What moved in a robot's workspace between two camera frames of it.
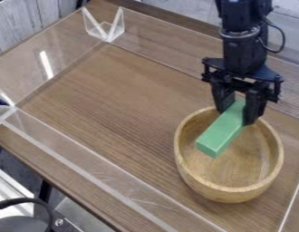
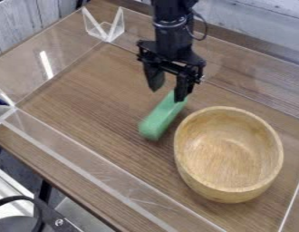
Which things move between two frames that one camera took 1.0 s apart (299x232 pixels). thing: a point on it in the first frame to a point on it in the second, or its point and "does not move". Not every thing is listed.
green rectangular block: [222, 130] to [162, 114]
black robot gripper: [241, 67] to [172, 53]
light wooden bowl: [244, 172] does not move
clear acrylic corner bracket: [105, 30] does not move
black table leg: [45, 191] does not move
